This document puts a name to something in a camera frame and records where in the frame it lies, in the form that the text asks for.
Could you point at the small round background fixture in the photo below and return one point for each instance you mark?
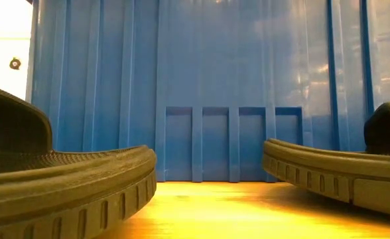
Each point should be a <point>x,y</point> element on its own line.
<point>15,63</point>

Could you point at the blue plastic bin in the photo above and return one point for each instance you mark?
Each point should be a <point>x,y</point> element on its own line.
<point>215,83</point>

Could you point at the black rubber slide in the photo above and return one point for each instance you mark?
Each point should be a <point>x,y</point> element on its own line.
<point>65,186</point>
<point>331,172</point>

